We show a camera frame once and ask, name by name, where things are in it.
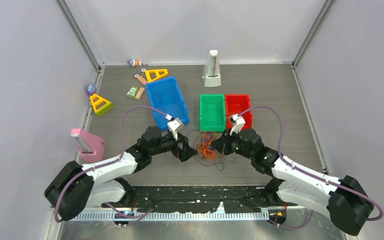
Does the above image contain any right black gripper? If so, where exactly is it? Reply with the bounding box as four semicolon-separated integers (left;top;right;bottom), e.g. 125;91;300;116
211;128;255;161

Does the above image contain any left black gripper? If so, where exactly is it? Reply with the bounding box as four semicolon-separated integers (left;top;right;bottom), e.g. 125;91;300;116
149;130;197;161

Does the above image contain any orange cable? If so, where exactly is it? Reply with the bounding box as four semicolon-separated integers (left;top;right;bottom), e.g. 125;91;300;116
196;131;219;161

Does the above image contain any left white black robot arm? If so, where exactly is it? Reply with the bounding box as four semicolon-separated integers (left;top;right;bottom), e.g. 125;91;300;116
44;126;198;223

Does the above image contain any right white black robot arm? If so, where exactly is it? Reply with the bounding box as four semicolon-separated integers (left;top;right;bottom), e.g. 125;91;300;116
210;128;374;236

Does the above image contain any green plastic bin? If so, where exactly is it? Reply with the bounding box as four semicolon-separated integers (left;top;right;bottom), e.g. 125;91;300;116
199;94;227;132

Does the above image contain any red plastic bin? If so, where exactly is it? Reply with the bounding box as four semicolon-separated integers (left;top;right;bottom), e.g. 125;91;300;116
224;94;253;130

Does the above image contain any blue plastic bin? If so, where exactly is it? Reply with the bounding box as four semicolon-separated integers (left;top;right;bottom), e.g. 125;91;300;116
145;76;190;125

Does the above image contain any white metronome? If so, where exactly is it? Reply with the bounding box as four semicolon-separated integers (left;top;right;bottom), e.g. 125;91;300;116
202;50;222;88

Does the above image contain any tan wooden block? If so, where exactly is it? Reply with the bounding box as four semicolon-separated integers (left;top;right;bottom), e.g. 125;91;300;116
135;87;145;100

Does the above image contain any pink tape dispenser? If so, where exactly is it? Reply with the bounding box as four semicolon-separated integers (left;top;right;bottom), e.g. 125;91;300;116
70;128;106;164

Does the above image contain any yellow triangle toy on green block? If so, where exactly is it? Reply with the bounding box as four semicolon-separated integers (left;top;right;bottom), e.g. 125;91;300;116
89;93;114;117

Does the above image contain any small colourful figurine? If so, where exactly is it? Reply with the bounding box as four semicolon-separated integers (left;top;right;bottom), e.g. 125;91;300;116
126;58;143;67

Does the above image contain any purple round toy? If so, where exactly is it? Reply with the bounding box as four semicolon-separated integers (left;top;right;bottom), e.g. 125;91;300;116
86;83;97;97

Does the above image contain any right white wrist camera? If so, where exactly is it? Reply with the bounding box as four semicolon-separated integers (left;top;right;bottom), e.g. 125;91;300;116
229;114;246;136

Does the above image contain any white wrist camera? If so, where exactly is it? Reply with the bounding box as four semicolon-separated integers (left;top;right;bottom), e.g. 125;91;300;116
165;114;184;141
229;114;246;136

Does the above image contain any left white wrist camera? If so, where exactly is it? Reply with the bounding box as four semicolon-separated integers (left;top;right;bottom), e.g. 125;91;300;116
165;114;184;141

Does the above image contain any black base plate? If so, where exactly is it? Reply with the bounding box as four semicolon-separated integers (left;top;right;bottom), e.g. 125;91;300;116
111;185;285;214

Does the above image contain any tan strap with ring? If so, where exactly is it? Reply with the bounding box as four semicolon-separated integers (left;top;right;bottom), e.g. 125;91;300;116
133;73;149;86

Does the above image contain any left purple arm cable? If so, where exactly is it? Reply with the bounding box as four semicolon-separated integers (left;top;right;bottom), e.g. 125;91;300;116
54;105;173;223

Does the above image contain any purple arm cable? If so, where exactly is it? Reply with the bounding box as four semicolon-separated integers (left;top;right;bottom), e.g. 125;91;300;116
236;105;384;222
54;105;173;223

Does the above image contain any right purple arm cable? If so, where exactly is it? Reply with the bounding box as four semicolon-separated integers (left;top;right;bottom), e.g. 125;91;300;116
236;105;384;222

